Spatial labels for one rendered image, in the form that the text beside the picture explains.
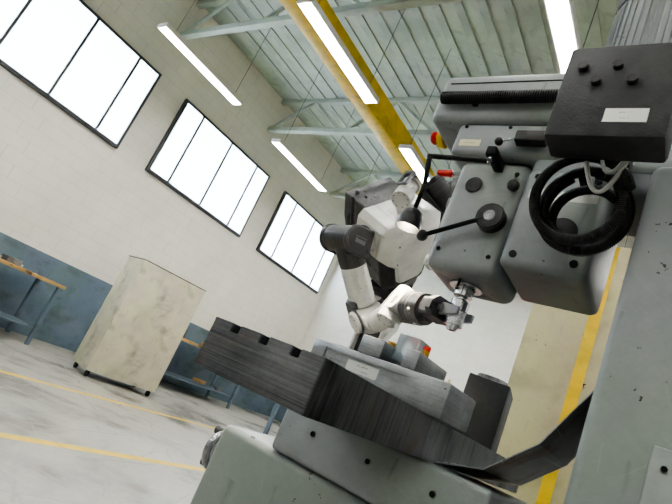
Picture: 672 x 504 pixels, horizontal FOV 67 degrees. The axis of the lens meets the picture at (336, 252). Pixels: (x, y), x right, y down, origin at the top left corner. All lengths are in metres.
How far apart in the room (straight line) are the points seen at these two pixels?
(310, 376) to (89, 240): 8.43
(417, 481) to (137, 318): 6.30
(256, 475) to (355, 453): 0.27
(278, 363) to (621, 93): 0.77
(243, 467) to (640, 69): 1.17
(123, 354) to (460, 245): 6.26
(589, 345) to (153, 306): 5.56
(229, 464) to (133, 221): 8.17
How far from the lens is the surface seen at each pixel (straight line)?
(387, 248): 1.69
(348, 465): 1.16
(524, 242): 1.23
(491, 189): 1.35
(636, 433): 0.97
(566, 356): 3.05
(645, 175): 1.29
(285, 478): 1.26
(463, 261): 1.27
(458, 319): 1.31
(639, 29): 1.59
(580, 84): 1.12
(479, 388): 1.60
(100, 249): 9.16
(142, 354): 7.33
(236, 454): 1.35
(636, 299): 1.03
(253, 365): 0.77
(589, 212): 1.24
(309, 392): 0.70
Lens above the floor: 0.92
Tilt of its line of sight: 15 degrees up
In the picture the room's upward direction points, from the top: 24 degrees clockwise
